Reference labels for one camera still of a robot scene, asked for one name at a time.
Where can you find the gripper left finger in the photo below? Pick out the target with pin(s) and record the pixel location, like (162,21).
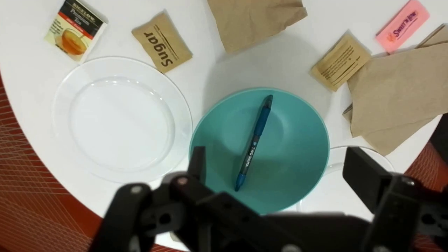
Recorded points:
(182,203)

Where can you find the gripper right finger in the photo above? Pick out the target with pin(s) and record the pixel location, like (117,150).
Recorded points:
(388,189)

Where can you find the blue pen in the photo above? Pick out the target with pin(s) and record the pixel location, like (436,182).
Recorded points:
(258,134)

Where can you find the clear plastic plate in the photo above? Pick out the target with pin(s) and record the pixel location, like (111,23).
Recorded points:
(119,120)
(332,189)

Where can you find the brown paper napkin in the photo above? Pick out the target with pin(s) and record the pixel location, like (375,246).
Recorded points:
(399,94)
(253,21)

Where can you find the teal bowl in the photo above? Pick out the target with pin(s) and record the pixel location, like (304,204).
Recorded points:
(280,154)

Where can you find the brown sugar packet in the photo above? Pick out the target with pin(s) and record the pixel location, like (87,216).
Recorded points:
(161,42)
(340,62)

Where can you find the pink sweetener packet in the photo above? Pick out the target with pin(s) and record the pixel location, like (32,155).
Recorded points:
(403,25)

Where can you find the tea bag packet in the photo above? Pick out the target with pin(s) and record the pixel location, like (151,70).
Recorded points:
(76,28)

